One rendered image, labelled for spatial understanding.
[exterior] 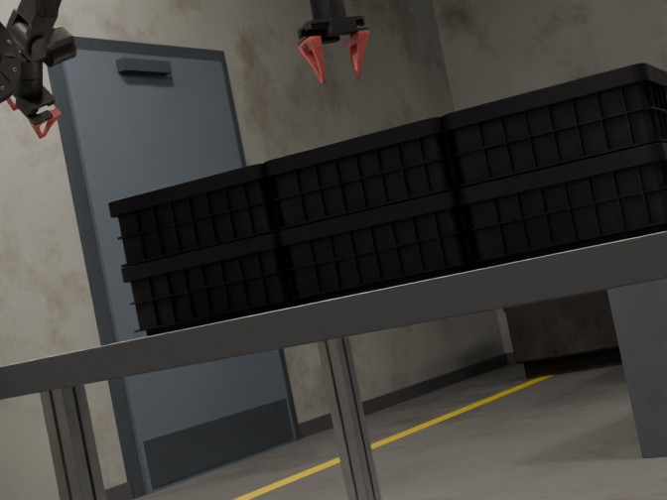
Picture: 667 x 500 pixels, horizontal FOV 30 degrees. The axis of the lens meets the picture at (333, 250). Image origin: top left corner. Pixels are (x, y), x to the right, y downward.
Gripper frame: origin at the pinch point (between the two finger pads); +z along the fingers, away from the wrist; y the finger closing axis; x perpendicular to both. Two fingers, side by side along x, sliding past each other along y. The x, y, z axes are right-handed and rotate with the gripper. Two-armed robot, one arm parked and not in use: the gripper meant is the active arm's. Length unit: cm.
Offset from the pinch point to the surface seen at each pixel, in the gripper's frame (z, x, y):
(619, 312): 54, -163, -140
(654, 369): 73, -157, -144
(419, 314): 41, 82, 26
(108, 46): -111, -404, -31
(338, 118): -84, -534, -188
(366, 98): -99, -558, -218
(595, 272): 40, 96, 14
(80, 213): -29, -379, -1
